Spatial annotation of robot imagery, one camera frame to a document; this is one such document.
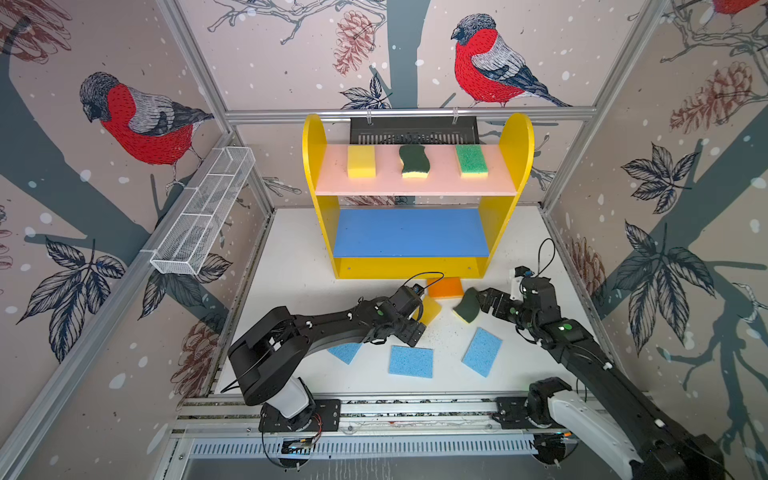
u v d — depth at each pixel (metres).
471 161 0.74
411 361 0.82
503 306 0.73
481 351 0.83
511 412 0.73
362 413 0.75
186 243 0.71
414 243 0.92
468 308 0.91
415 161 0.74
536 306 0.61
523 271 0.74
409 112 0.93
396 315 0.66
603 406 0.53
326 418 0.73
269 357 0.44
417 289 0.78
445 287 1.00
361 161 0.73
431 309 0.93
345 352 0.83
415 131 0.97
